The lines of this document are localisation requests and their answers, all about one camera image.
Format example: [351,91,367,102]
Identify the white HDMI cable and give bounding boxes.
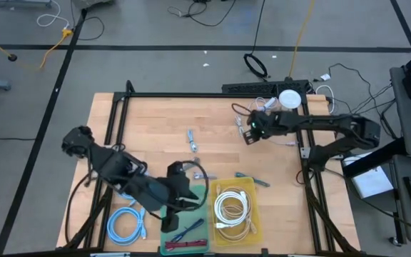
[213,191,249,229]

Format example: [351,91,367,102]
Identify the white cable with adapter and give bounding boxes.
[250,96,278,112]

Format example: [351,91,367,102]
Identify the black power strip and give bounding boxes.
[221,80,310,96]

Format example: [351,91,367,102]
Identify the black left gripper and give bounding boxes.
[167,161,200,200]

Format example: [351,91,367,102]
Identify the green translucent plastic bin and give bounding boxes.
[159,184,210,256]

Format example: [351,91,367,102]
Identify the thin white cable with connector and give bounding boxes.
[269,138,298,147]

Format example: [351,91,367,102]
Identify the pale grey-blue short cable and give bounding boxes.
[186,128,199,153]

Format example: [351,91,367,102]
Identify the white round disc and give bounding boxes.
[278,89,303,110]

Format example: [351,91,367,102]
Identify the beige cable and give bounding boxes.
[215,183,258,242]

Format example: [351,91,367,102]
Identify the dark red thin cable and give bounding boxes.
[231,102,253,117]

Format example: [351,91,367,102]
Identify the yellow translucent plastic bin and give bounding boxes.
[208,176,264,248]

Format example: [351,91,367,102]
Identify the dark blue cable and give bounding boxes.
[171,218,206,243]

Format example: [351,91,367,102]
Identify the white floor cord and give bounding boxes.
[36,0,70,29]

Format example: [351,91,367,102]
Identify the white paper box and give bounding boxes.
[342,153,395,200]

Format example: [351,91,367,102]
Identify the white-grey short cable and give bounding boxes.
[233,114,245,138]

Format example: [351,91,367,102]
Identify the red braided cable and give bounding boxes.
[164,239,208,251]

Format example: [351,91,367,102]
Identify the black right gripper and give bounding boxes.
[243,110,283,146]

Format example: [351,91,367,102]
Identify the black thin floor cable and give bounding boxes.
[70,0,106,41]

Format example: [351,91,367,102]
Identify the grey floor equipment base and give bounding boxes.
[71,0,116,9]

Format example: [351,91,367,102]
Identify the black loose floor cable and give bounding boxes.
[167,0,237,28]

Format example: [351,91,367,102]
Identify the yellow extension cord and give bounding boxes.
[0,28,74,69]
[288,0,316,79]

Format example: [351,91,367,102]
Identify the black coiled floor cable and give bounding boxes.
[243,0,269,79]

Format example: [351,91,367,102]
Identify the light blue cable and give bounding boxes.
[106,192,148,246]

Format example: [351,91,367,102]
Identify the white looped cable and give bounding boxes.
[315,84,335,115]

